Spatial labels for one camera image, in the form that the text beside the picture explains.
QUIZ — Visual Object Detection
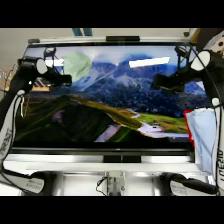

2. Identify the light blue shirt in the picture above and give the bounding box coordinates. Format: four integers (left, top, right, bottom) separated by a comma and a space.
185, 107, 218, 175

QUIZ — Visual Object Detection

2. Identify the red garment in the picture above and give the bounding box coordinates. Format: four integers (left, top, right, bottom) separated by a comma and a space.
182, 109, 195, 148

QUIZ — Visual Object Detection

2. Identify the black cable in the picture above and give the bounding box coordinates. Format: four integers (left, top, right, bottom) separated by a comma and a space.
95, 176, 108, 196

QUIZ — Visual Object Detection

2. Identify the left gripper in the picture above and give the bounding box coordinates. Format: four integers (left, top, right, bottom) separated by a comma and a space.
53, 71, 73, 87

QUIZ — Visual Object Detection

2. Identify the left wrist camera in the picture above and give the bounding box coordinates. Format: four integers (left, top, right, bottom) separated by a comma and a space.
43, 46, 59, 68

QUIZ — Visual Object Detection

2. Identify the pale green shirt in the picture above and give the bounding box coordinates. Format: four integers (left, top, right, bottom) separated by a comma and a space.
61, 51, 93, 83

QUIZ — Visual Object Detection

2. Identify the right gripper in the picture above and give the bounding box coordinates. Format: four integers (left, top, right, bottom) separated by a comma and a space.
151, 72, 186, 94

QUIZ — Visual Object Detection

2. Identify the silver frame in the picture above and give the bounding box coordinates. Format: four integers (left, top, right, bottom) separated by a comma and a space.
0, 35, 224, 197

